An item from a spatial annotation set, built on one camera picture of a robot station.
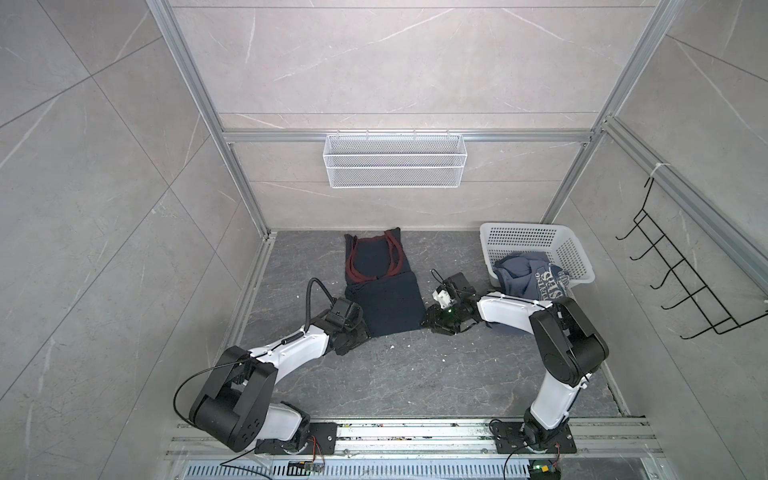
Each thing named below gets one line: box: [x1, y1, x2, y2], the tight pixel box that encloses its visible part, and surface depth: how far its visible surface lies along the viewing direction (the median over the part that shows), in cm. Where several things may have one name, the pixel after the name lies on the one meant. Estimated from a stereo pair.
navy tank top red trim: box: [344, 227, 426, 338], surface depth 109 cm
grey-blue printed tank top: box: [493, 252, 570, 301], surface depth 92 cm
